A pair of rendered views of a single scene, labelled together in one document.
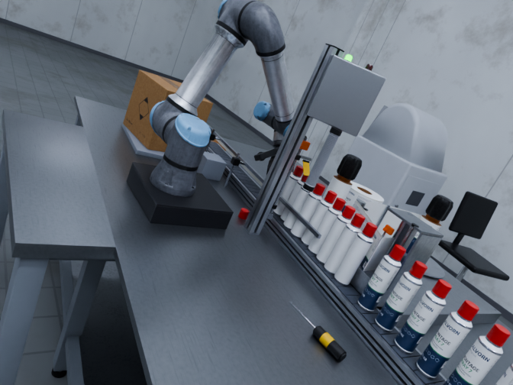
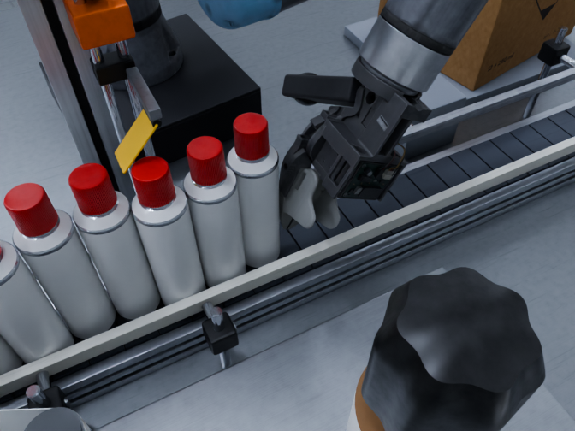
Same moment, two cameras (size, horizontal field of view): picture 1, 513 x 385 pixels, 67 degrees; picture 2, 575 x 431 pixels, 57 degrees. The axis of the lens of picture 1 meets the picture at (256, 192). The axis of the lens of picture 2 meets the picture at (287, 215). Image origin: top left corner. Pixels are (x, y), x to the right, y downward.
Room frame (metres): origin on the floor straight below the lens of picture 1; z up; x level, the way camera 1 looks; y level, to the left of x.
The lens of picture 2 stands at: (1.57, -0.45, 1.40)
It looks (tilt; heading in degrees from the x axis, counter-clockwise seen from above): 49 degrees down; 99
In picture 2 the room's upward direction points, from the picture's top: straight up
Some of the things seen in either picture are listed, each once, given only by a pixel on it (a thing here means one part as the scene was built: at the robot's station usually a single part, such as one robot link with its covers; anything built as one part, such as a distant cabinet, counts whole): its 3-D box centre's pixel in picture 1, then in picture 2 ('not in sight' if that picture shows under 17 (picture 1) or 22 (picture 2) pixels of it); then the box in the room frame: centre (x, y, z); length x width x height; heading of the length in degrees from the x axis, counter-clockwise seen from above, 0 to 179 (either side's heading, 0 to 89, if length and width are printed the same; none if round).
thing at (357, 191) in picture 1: (357, 203); not in sight; (1.83, -0.47, 0.95); 0.20 x 0.20 x 0.14
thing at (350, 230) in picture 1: (345, 244); not in sight; (1.14, -0.32, 0.98); 0.05 x 0.05 x 0.20
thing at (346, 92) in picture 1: (343, 95); not in sight; (1.27, -0.13, 1.38); 0.17 x 0.10 x 0.19; 91
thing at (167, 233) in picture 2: (297, 197); (169, 240); (1.40, -0.15, 0.98); 0.05 x 0.05 x 0.20
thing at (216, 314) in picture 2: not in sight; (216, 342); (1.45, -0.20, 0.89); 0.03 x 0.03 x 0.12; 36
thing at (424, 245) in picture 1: (392, 257); not in sight; (1.12, -0.45, 1.01); 0.14 x 0.13 x 0.26; 36
